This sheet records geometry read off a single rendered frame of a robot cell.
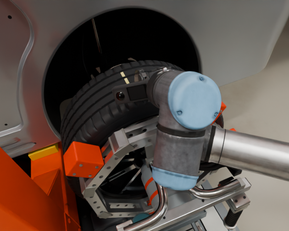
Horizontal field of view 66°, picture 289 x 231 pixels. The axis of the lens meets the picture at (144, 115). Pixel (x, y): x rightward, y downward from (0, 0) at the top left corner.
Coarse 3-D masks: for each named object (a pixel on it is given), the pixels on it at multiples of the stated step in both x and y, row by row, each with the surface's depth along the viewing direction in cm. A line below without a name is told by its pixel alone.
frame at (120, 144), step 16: (128, 128) 66; (144, 128) 67; (112, 144) 65; (128, 144) 62; (144, 144) 65; (112, 160) 65; (96, 176) 67; (208, 176) 97; (96, 192) 74; (96, 208) 80; (128, 208) 94; (144, 208) 99
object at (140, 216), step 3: (141, 213) 86; (144, 213) 86; (147, 213) 86; (135, 216) 86; (138, 216) 85; (141, 216) 85; (144, 216) 85; (147, 216) 85; (135, 219) 85; (138, 219) 85; (141, 219) 84
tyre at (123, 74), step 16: (128, 64) 79; (144, 64) 80; (160, 64) 82; (96, 80) 78; (112, 80) 74; (128, 80) 73; (80, 96) 78; (96, 96) 73; (112, 96) 69; (64, 112) 84; (80, 112) 74; (96, 112) 69; (112, 112) 65; (128, 112) 66; (144, 112) 68; (64, 128) 81; (80, 128) 70; (96, 128) 66; (112, 128) 68; (64, 144) 79; (96, 144) 70; (80, 192) 85
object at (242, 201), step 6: (222, 180) 70; (228, 180) 69; (234, 198) 65; (240, 198) 65; (246, 198) 65; (228, 204) 68; (234, 204) 64; (240, 204) 64; (246, 204) 65; (234, 210) 65; (240, 210) 67
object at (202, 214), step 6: (192, 198) 147; (204, 210) 140; (192, 216) 139; (198, 216) 137; (204, 216) 142; (180, 222) 138; (186, 222) 137; (192, 222) 141; (168, 228) 136; (174, 228) 136
